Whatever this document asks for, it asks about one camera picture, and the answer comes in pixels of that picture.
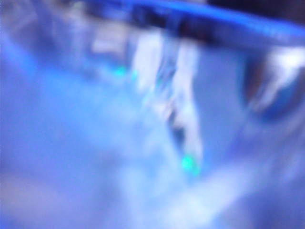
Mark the white translucent streaked object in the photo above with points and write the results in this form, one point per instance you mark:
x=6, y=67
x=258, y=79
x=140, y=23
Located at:
x=186, y=95

